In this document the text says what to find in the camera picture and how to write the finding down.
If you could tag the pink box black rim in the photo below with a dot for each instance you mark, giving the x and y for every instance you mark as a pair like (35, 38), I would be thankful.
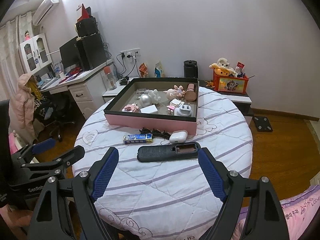
(167, 104)

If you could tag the red paper triangle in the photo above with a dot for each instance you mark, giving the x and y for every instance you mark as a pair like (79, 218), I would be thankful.
(83, 12)

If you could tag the black computer monitor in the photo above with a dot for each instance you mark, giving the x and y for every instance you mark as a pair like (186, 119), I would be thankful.
(69, 53)

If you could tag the white power adapter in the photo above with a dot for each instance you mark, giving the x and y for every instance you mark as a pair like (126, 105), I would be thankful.
(151, 109)

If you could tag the orange snack bag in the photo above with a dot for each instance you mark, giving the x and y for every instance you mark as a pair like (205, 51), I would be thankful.
(143, 70)

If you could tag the black hair clip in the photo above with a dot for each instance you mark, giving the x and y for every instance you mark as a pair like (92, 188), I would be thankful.
(156, 133)

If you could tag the white striped quilted tablecloth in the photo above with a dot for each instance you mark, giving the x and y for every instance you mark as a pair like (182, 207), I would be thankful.
(161, 200)

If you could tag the black box on tower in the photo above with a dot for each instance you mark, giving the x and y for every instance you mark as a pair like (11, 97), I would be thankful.
(86, 27)

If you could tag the yellow plush toy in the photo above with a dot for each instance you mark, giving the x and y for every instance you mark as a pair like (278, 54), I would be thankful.
(222, 70)

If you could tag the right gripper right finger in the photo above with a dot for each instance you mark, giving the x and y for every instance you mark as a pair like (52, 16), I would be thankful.
(265, 218)

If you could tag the white air conditioner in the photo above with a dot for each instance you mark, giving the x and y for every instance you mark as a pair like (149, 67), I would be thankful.
(43, 10)

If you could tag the rose gold cylinder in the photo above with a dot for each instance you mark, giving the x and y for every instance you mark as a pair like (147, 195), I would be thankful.
(190, 93)

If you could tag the pink block donut toy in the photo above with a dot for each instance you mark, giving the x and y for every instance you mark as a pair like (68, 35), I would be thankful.
(131, 108)

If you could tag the silver pearl ball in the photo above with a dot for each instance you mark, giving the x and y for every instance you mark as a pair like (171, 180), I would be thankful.
(145, 100)

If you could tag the pink pig figurine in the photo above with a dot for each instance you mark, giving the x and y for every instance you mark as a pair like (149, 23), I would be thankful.
(177, 92)

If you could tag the clear glass item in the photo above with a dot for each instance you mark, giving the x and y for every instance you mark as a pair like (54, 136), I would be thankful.
(142, 91)

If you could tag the black kettle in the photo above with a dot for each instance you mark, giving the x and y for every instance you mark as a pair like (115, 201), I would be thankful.
(190, 69)

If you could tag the white plush toy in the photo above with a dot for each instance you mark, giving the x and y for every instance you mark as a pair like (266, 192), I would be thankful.
(224, 64)

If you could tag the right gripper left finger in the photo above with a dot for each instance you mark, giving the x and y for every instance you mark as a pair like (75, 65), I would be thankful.
(51, 218)

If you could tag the white earbuds case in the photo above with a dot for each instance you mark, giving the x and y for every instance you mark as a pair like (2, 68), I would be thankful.
(178, 137)

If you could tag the blue white snack bag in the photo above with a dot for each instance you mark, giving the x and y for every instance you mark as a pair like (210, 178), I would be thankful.
(159, 72)

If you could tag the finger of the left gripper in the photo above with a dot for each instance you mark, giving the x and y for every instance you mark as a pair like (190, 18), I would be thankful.
(28, 152)
(67, 157)

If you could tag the orange toy box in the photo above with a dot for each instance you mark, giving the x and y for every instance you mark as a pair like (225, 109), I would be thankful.
(229, 84)

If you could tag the black office chair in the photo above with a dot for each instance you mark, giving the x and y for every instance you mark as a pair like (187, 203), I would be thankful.
(54, 114)

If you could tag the white wall power strip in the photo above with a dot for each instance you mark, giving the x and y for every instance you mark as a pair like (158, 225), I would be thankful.
(131, 52)

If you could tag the blue battery pack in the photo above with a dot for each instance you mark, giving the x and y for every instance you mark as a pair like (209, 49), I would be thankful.
(137, 138)

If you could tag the white ceramic figurine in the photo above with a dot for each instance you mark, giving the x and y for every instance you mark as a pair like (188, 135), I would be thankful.
(154, 95)

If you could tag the black computer tower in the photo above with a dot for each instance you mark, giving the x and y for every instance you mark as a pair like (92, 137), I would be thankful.
(91, 52)

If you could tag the pink printed bedding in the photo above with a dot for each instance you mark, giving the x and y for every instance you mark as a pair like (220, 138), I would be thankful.
(300, 210)

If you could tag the bottle with orange cap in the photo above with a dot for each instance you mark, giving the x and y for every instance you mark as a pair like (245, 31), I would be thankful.
(110, 81)

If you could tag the white glass door cabinet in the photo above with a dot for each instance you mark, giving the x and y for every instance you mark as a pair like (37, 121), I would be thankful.
(35, 54)

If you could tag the black remote control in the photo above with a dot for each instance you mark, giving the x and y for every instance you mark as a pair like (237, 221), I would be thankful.
(187, 150)

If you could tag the pink jacket on chair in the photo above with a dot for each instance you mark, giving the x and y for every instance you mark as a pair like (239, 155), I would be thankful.
(23, 105)

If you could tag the white desk with drawers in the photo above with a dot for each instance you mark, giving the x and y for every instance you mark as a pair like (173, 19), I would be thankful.
(87, 89)

